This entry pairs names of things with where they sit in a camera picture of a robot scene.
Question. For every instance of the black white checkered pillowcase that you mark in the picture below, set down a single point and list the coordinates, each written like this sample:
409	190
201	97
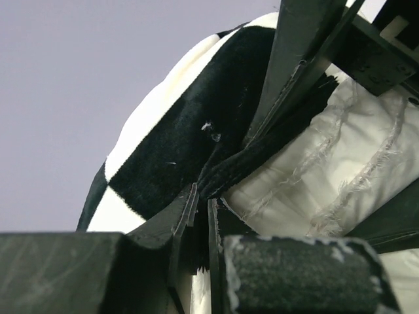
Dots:
188	129

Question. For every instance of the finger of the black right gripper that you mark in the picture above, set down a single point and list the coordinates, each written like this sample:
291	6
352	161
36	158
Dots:
394	226

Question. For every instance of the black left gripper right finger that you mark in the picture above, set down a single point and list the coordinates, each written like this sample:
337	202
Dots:
255	274

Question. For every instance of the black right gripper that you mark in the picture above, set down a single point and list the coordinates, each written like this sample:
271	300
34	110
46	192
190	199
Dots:
379	55

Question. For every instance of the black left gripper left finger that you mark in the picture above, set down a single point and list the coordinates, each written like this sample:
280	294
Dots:
146	271

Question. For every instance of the white pillow insert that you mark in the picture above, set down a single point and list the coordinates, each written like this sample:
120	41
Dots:
352	159

